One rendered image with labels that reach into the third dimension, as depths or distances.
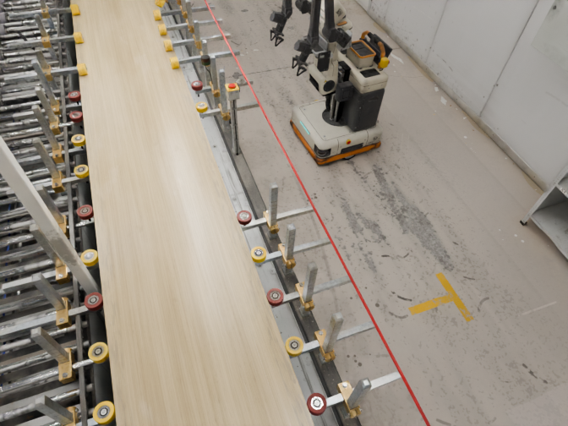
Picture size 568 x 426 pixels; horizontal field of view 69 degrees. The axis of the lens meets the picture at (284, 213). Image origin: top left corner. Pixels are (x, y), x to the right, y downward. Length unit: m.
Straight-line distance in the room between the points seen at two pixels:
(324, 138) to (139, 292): 2.20
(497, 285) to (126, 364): 2.61
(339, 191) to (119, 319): 2.22
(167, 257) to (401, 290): 1.76
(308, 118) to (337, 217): 0.98
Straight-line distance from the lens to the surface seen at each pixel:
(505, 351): 3.25
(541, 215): 3.90
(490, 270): 3.53
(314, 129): 3.71
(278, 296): 1.97
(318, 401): 1.81
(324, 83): 3.42
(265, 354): 1.86
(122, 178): 2.53
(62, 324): 2.16
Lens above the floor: 2.66
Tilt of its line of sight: 52 degrees down
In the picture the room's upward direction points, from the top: 4 degrees clockwise
